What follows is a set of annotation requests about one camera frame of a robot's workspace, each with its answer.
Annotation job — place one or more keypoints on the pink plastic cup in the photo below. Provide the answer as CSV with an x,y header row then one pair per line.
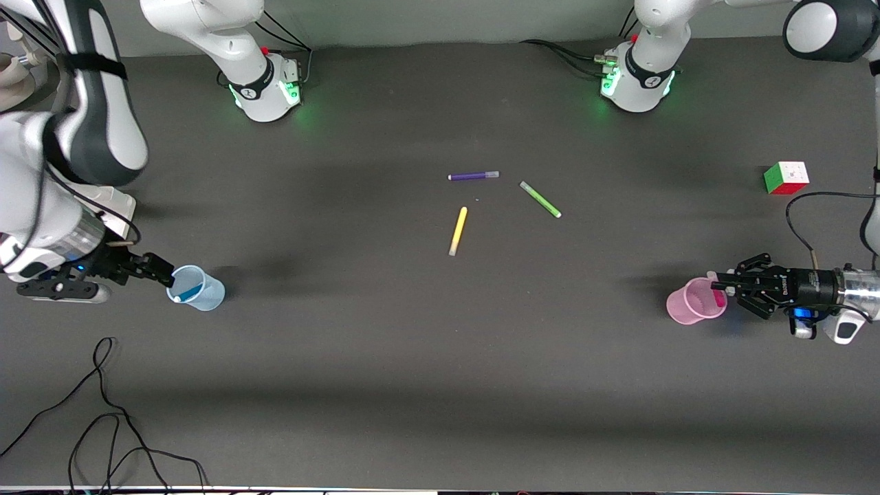
x,y
691,306

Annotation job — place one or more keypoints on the rubik's cube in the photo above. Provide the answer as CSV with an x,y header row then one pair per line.
x,y
786,178

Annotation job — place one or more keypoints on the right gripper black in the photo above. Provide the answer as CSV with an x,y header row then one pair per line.
x,y
115,261

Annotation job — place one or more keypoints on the green marker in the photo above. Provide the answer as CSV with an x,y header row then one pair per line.
x,y
540,199

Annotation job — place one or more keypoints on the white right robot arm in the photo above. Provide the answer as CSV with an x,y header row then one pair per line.
x,y
103,117

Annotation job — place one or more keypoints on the yellow marker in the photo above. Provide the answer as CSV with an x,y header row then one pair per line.
x,y
458,231

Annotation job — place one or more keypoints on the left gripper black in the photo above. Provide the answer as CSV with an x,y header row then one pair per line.
x,y
806,286

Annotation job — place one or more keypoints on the pink marker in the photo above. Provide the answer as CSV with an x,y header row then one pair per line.
x,y
720,298

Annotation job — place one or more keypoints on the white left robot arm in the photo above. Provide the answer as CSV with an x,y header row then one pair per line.
x,y
646,62

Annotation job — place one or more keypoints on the beige round object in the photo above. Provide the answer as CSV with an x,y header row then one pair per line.
x,y
15,75

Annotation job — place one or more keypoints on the purple marker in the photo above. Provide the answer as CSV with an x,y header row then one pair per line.
x,y
473,176

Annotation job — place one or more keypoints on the blue plastic cup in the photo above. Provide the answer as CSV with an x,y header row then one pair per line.
x,y
199,290

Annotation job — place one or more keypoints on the blue marker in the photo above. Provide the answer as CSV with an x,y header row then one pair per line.
x,y
187,293

